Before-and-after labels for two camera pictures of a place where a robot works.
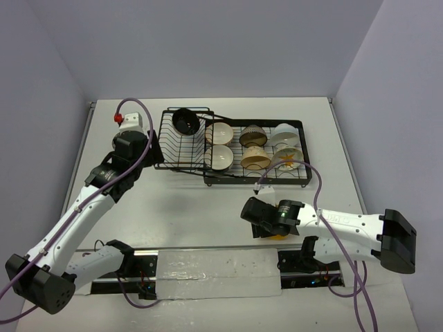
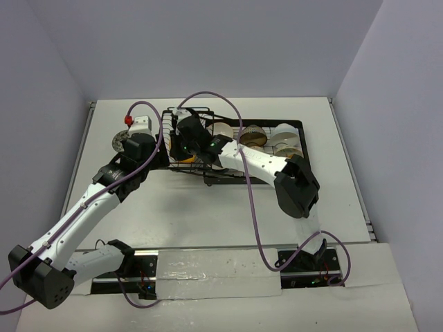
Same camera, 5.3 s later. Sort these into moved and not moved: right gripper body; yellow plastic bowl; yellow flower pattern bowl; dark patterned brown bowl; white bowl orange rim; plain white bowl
Moved: yellow plastic bowl; right gripper body
Not moved: yellow flower pattern bowl; white bowl orange rim; dark patterned brown bowl; plain white bowl
